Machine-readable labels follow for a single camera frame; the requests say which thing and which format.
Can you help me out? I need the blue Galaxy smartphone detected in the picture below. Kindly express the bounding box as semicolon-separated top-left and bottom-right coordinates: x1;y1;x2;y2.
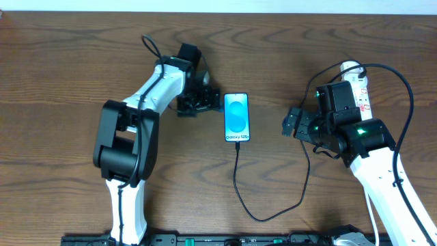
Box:
224;93;251;142

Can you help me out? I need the black USB charging cable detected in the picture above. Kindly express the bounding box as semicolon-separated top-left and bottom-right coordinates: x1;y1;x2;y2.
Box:
232;60;368;223

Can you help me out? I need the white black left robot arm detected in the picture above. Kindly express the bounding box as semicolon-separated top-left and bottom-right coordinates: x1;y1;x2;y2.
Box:
93;43;221;245

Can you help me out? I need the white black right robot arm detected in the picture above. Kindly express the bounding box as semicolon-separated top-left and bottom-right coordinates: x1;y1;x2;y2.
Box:
282;81;436;245

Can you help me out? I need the white USB charger plug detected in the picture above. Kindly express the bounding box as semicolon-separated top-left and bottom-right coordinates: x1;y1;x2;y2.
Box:
340;61;368;90

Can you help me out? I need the white power strip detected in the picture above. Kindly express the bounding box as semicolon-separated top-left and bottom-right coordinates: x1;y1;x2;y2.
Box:
350;76;373;120

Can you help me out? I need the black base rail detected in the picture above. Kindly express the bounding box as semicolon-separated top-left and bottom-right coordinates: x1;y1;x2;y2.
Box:
59;232;374;246

